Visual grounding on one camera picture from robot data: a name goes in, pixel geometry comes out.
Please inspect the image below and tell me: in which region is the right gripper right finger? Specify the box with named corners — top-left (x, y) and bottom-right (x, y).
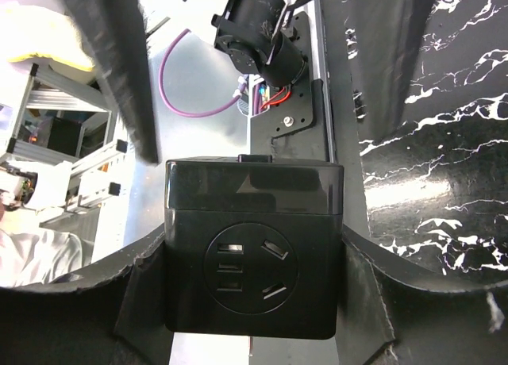
top-left (335, 227), bottom-right (507, 364)

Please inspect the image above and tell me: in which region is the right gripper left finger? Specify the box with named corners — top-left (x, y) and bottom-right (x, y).
top-left (1, 226), bottom-right (174, 364)

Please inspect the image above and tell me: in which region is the black plug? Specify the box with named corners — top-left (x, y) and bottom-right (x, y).
top-left (164, 155), bottom-right (344, 340)

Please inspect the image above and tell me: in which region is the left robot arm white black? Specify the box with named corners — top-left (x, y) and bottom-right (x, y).
top-left (211, 0), bottom-right (313, 88)

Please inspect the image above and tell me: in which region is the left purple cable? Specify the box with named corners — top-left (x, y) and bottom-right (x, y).
top-left (158, 28), bottom-right (247, 117)

